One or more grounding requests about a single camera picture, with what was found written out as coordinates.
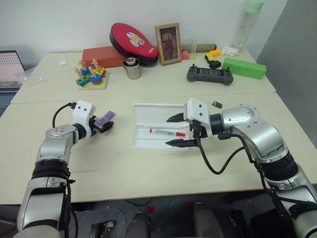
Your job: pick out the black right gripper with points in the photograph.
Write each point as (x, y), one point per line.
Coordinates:
(198, 130)

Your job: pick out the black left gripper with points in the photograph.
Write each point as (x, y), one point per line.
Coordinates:
(93, 127)

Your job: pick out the purple lighter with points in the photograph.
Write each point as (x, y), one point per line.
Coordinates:
(108, 116)

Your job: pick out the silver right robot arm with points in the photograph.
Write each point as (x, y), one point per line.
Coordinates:
(250, 129)

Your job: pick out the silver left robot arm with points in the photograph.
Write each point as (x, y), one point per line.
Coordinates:
(53, 151)

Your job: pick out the red capped white marker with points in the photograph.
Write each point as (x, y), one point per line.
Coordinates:
(166, 132)

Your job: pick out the white plastic pencil case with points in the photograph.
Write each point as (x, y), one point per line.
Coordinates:
(146, 116)

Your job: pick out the small black clip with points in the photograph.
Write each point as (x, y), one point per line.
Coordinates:
(217, 104)

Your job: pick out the wooden colourful stacking toy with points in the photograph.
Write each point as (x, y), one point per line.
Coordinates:
(92, 78)

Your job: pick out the steel metal cup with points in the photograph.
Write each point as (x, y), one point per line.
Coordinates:
(134, 72)

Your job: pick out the grey handheld remote controller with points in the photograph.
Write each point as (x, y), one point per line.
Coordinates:
(210, 74)

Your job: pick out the red brick block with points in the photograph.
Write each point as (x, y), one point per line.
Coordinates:
(99, 57)

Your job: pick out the pink tape roll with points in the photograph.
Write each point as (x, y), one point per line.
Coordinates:
(130, 61)

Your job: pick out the small yellow-green object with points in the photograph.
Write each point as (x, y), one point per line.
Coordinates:
(192, 57)

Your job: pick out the pink small toy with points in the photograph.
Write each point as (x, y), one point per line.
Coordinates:
(185, 55)

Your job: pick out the small white paper piece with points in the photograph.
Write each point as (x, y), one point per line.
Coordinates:
(63, 62)

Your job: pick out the yellow and black tool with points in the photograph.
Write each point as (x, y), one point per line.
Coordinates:
(213, 62)

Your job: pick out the small red square piece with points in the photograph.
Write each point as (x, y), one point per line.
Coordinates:
(150, 209)

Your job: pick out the clear plastic bag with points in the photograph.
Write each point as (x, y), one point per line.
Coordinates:
(34, 77)

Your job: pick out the clear measuring cylinder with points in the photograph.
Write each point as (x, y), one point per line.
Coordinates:
(194, 45)

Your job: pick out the orange yellow toy block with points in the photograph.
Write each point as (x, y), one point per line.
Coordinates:
(215, 52)

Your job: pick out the wooden framed portrait picture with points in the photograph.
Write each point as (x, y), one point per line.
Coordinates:
(168, 44)

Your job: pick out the brown wooden roll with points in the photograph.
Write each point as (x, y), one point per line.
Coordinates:
(205, 47)

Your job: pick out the red and black boxing pad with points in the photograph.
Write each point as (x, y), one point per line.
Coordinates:
(131, 41)

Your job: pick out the green rectangular block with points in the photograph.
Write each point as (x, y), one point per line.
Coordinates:
(244, 68)

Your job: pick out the dark grey rounded shape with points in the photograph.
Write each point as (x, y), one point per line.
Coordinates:
(141, 225)
(204, 220)

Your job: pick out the white crumpled cloth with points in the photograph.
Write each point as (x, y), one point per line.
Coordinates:
(230, 50)

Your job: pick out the dark wheeled board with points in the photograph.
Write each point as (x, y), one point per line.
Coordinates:
(109, 220)

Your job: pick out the clear bottle with green lid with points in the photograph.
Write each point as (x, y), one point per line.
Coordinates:
(245, 27)

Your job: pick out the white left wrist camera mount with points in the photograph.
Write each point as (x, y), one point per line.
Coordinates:
(83, 111)

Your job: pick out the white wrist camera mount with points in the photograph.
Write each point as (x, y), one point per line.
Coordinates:
(83, 111)
(196, 111)

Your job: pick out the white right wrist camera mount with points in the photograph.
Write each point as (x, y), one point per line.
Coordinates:
(196, 111)

